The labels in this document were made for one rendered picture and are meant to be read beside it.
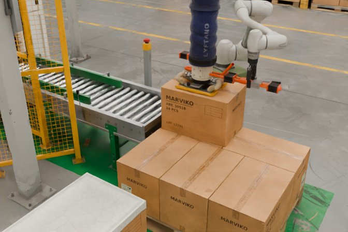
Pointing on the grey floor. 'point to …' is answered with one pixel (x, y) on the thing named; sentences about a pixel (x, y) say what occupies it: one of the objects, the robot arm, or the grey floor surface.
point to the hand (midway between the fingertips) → (250, 82)
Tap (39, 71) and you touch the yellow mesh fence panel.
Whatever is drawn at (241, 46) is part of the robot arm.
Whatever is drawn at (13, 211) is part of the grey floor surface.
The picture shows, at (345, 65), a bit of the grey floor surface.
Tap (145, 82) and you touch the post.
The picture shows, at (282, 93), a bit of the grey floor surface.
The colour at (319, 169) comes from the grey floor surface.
